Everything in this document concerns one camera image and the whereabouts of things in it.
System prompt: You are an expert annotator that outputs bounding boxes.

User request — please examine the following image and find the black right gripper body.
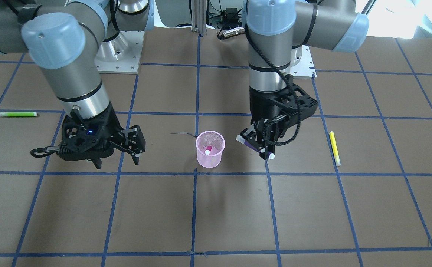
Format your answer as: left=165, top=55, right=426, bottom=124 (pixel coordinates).
left=77, top=103, right=123, bottom=149

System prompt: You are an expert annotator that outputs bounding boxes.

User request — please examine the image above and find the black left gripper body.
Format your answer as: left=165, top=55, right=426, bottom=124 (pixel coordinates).
left=249, top=87, right=287, bottom=128

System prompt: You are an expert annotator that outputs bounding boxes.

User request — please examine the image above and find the purple marker pen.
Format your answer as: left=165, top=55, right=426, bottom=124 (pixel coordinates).
left=236, top=135, right=275, bottom=160

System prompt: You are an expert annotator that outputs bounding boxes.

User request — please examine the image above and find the pink marker pen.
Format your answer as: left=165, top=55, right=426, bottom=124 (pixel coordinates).
left=204, top=146, right=212, bottom=155

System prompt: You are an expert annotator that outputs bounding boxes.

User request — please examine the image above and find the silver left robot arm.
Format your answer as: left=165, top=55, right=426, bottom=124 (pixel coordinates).
left=238, top=0, right=369, bottom=160

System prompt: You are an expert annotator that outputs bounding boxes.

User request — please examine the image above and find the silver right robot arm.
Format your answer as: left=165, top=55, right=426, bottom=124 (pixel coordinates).
left=0, top=0, right=154, bottom=169

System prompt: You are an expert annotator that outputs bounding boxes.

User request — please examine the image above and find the pink mesh cup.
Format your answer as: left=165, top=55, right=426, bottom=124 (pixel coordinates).
left=196, top=131, right=226, bottom=168

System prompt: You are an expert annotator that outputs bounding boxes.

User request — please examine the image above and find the yellow highlighter pen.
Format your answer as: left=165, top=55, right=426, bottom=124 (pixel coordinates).
left=328, top=131, right=341, bottom=166

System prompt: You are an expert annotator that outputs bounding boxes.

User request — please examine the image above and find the green highlighter pen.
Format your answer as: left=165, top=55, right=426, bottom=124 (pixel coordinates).
left=0, top=112, right=38, bottom=117

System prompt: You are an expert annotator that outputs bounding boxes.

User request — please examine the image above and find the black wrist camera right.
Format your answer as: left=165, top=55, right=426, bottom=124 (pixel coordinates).
left=30, top=114, right=119, bottom=169

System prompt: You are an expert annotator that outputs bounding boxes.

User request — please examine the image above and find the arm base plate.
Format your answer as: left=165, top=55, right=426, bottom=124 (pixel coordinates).
left=289, top=45, right=317, bottom=79
left=95, top=31, right=145, bottom=74

